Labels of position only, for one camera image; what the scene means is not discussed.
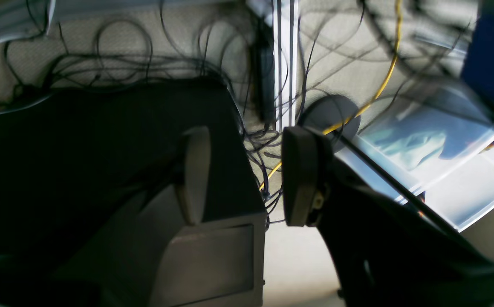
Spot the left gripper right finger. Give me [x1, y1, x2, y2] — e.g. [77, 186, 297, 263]
[282, 126, 494, 307]

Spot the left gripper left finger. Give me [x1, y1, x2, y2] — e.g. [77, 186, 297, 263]
[55, 126, 211, 307]

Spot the large black box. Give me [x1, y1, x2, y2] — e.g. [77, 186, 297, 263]
[0, 78, 267, 307]

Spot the clear plastic bin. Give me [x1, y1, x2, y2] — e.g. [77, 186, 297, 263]
[350, 78, 494, 232]

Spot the round black caster base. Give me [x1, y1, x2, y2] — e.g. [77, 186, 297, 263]
[298, 95, 361, 152]

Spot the yellow cable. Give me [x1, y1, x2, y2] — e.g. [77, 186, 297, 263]
[259, 0, 403, 191]

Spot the black floor cables left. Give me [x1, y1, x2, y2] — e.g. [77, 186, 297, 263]
[0, 0, 298, 222]

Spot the white aluminium post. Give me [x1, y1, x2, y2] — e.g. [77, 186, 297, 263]
[272, 0, 300, 132]

